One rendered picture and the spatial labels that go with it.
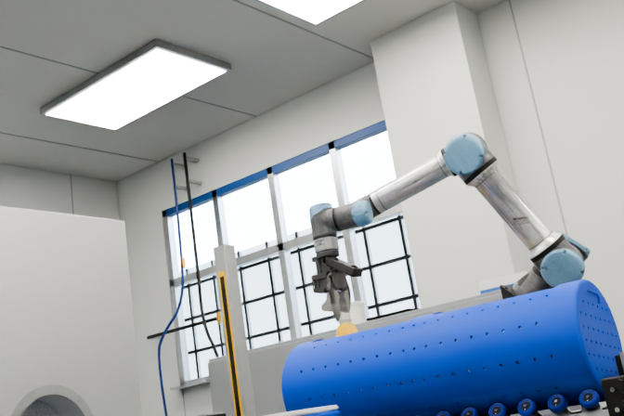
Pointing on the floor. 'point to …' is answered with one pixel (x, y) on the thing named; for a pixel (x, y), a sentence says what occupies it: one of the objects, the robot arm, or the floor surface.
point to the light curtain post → (234, 331)
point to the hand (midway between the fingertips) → (344, 316)
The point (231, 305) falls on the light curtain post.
